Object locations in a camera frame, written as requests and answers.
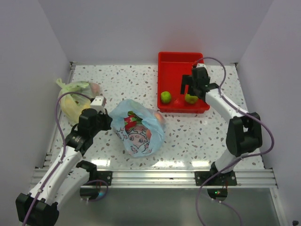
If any green pear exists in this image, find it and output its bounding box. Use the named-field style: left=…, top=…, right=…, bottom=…
left=184, top=94, right=198, bottom=105

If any red apple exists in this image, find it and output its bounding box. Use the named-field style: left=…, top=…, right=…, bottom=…
left=174, top=99, right=181, bottom=106

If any green round fruit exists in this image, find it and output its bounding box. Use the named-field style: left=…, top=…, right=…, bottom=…
left=160, top=91, right=172, bottom=104

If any pink peach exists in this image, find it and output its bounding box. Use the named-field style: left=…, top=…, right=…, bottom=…
left=154, top=112, right=165, bottom=124

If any blue cartoon plastic bag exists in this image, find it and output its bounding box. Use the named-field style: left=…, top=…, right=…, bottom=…
left=109, top=99, right=166, bottom=158

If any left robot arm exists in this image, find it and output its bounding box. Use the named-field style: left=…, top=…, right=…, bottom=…
left=16, top=108, right=112, bottom=226

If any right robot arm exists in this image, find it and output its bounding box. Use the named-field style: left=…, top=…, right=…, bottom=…
left=181, top=65, right=262, bottom=186

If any green plastic fruit bag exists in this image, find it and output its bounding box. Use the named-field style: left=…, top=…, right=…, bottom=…
left=56, top=78, right=100, bottom=125

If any red dragon fruit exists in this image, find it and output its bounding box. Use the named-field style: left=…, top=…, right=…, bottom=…
left=124, top=111, right=142, bottom=131

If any red plastic tray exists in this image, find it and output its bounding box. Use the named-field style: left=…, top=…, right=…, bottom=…
left=157, top=52, right=210, bottom=113

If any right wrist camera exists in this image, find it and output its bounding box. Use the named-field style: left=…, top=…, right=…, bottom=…
left=192, top=61, right=207, bottom=69

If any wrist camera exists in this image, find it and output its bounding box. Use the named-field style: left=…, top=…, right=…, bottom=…
left=90, top=96, right=106, bottom=113
left=192, top=61, right=207, bottom=69

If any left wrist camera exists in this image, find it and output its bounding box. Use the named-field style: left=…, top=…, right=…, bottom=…
left=90, top=96, right=106, bottom=113

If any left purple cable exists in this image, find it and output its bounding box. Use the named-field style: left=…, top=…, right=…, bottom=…
left=22, top=92, right=95, bottom=226

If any aluminium front rail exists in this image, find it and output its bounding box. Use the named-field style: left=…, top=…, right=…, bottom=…
left=18, top=168, right=283, bottom=189

